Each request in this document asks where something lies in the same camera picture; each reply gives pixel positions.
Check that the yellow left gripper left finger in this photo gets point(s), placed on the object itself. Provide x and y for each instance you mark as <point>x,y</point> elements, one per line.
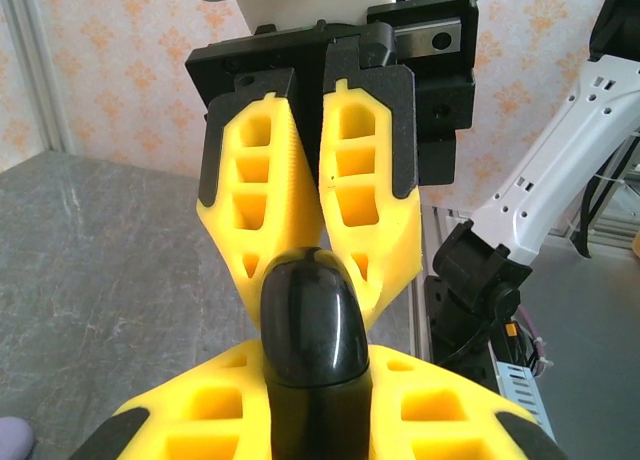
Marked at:
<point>170,410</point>

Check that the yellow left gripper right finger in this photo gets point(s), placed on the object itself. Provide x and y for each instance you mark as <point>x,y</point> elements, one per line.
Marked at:
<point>385,395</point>

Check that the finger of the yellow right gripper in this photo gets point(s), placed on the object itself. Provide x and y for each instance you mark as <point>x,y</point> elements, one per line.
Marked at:
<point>225,230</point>
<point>390,240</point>

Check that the black round earbud case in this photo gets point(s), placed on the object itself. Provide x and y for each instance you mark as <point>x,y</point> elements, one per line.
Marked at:
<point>315,330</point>

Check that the purple round earbud case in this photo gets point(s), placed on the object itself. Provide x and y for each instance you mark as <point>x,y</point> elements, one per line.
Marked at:
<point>12,440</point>

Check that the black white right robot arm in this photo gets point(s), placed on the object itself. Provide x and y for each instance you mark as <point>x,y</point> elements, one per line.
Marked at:
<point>565,170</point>

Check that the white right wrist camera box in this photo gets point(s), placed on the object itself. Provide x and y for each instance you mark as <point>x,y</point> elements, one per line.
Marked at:
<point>300,5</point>

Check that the aluminium corner post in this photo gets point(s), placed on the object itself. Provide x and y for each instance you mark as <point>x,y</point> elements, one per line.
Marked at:
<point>30,55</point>

